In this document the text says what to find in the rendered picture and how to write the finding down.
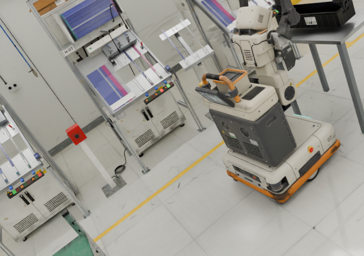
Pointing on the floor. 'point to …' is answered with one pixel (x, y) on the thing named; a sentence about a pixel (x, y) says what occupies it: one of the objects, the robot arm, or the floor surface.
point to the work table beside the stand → (330, 38)
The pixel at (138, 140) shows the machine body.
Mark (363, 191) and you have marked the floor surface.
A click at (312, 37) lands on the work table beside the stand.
